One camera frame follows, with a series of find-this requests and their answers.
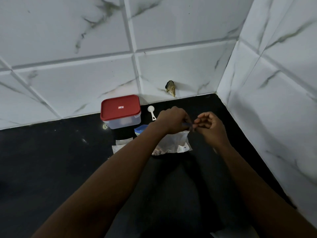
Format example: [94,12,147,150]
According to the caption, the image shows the person's right forearm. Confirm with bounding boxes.
[215,142,317,238]

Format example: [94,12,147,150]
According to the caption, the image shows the small white paper sachet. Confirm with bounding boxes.
[112,137,134,154]

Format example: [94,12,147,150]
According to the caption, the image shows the person's left forearm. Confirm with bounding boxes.
[32,122,166,238]

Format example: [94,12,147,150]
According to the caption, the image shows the person's left hand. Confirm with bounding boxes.
[155,106,193,135]

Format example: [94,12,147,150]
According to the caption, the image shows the person's right hand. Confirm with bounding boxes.
[193,111,231,148]

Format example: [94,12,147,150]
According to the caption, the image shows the blue-lidded small container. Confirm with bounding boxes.
[134,124,149,137]

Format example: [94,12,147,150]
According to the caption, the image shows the clear plastic bag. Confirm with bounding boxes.
[152,130,193,156]

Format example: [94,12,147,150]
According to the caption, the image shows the red-lidded clear plastic container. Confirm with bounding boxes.
[100,95,142,130]

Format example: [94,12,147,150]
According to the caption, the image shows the brass wall fitting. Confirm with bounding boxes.
[165,80,176,98]

